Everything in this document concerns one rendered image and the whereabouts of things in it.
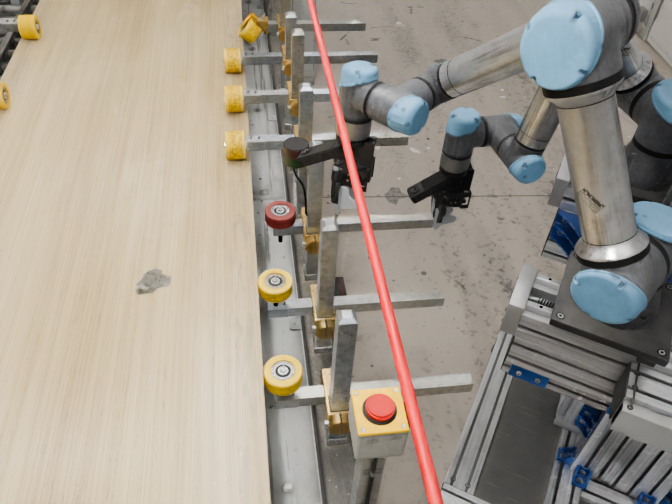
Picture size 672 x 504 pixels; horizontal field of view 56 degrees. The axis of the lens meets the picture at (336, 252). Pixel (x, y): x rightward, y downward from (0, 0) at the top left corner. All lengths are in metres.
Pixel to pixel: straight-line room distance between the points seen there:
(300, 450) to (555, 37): 1.03
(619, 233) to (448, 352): 1.52
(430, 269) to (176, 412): 1.76
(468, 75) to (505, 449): 1.23
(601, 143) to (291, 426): 0.95
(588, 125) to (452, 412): 1.54
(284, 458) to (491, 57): 0.97
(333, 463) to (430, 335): 1.23
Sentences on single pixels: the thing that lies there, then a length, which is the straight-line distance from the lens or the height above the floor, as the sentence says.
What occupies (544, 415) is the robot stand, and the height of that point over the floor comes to 0.21.
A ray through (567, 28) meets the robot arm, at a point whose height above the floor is 1.60.
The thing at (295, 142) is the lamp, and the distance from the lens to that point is 1.48.
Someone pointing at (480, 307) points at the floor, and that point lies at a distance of 2.72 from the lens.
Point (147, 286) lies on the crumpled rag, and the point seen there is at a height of 0.90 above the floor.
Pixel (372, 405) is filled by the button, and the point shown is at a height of 1.23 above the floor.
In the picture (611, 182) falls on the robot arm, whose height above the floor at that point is 1.39.
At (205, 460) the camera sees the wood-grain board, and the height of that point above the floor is 0.90.
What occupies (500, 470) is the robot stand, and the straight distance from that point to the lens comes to 2.06.
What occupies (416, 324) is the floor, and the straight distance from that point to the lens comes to 2.60.
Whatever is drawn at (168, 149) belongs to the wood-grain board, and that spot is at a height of 0.90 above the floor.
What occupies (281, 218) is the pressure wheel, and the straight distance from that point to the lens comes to 1.62.
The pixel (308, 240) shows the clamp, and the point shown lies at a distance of 1.62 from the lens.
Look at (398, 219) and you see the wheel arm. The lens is 1.71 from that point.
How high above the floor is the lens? 1.97
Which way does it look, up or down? 44 degrees down
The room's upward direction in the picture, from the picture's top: 4 degrees clockwise
